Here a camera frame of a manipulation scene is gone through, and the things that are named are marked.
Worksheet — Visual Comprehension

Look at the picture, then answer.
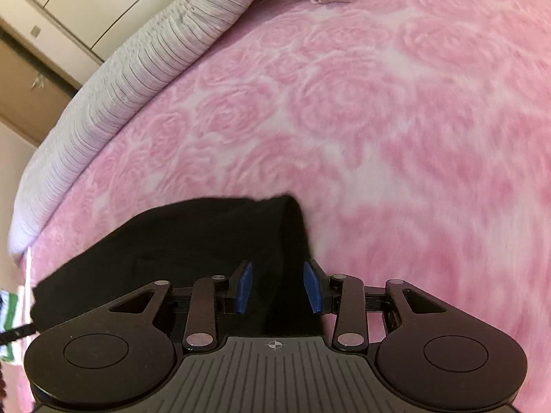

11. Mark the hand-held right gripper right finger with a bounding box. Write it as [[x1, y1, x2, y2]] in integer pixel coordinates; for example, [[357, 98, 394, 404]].
[[303, 260, 451, 351]]

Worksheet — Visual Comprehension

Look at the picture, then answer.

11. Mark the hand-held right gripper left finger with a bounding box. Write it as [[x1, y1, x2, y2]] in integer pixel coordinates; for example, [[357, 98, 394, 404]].
[[101, 260, 254, 351]]

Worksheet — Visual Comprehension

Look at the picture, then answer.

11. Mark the black garment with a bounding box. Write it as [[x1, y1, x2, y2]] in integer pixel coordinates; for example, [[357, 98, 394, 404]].
[[31, 195, 326, 341]]

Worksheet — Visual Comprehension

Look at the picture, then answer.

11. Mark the pink rose-patterned blanket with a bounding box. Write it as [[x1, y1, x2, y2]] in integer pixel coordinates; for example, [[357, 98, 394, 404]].
[[8, 0, 551, 413]]

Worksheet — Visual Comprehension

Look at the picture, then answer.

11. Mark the green and white object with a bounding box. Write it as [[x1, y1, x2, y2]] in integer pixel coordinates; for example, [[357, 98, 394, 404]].
[[0, 288, 23, 364]]

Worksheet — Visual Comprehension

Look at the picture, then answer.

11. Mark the grey striped bedsheet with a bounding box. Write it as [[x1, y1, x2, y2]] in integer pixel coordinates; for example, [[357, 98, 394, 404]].
[[8, 0, 277, 260]]

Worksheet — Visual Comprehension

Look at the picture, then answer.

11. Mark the cream wardrobe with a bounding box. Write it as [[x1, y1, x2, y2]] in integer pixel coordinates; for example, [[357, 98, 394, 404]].
[[8, 0, 208, 63]]

